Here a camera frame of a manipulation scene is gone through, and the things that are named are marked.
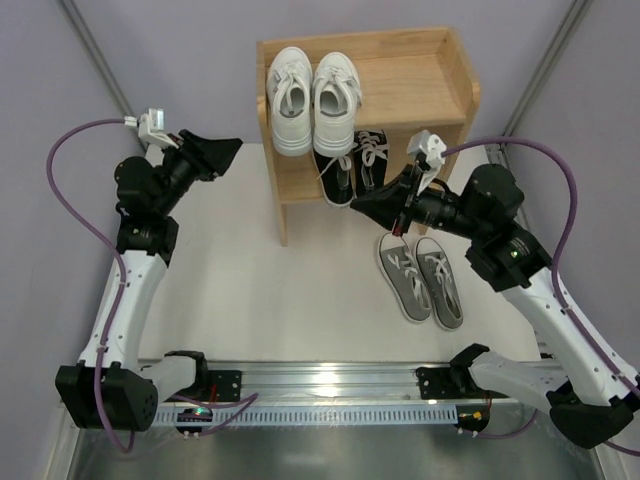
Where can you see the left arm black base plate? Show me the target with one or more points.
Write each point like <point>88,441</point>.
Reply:
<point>222,386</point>

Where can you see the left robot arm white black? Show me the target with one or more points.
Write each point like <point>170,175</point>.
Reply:
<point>107,387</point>

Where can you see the perforated cable duct strip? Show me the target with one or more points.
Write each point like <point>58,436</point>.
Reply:
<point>308,415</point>

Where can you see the right aluminium frame post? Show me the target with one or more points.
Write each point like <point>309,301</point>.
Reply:
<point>558,43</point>

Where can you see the left aluminium frame post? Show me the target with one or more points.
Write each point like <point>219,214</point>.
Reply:
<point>98,61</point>

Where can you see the right grey canvas sneaker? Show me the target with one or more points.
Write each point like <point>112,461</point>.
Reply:
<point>437,271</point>

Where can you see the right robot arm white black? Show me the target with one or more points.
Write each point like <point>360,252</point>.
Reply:
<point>586,401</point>

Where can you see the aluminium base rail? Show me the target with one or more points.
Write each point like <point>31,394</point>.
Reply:
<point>326,381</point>

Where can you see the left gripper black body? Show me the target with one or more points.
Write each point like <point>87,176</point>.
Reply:
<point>195,158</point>

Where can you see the black canvas sneaker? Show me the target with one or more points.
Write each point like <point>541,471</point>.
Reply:
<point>370,154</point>
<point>334,174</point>

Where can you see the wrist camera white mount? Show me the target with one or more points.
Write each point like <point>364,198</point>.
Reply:
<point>426,151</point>
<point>150,128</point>

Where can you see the left grey canvas sneaker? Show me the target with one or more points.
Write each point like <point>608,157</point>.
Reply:
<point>401,271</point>

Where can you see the grey canvas sneaker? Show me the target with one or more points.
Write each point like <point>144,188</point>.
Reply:
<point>437,271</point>
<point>401,271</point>

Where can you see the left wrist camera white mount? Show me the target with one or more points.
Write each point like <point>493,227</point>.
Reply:
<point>150,128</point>

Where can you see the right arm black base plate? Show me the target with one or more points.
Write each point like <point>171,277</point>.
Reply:
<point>439,383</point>

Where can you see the white sneaker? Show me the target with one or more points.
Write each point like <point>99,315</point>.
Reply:
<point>288,88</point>
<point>337,97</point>

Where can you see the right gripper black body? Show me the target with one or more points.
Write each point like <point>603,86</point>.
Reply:
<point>406,201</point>

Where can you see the aluminium frame post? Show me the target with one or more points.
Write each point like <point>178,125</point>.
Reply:
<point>98,61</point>
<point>558,43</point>

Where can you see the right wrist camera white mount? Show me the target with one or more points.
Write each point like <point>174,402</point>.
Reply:
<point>426,151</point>

